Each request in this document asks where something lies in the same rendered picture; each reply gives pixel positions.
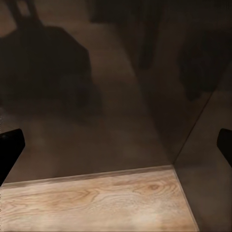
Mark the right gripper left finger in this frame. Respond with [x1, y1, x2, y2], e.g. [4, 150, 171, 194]
[0, 129, 25, 186]

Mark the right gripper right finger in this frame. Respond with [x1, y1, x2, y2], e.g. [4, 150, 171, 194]
[217, 128, 232, 167]

